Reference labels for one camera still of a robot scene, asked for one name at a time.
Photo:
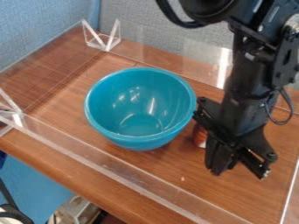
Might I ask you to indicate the clear acrylic back barrier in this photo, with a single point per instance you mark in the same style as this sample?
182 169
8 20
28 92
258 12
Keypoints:
202 62

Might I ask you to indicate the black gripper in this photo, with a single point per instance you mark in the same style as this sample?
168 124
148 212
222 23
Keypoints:
235 125

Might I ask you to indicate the toy mushroom brown cap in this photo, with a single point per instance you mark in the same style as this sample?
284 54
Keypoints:
199 135

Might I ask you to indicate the clear acrylic front barrier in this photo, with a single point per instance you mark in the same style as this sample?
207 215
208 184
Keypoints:
130 192

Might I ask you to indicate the blue plastic bowl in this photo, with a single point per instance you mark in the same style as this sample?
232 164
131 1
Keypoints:
139 107

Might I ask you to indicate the clear acrylic left bracket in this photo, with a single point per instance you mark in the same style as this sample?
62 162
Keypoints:
11 114

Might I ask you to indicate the clear acrylic corner bracket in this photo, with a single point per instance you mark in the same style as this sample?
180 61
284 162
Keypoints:
99 40

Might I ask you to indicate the clear acrylic barrier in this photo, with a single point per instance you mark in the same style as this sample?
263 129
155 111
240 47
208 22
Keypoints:
202 62
130 192

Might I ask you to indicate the black stand leg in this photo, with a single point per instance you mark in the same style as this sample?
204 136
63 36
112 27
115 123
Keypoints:
9 213

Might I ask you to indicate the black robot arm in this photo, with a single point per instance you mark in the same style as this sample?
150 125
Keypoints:
264 66

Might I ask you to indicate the white object under table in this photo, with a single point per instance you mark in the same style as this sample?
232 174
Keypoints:
75 211

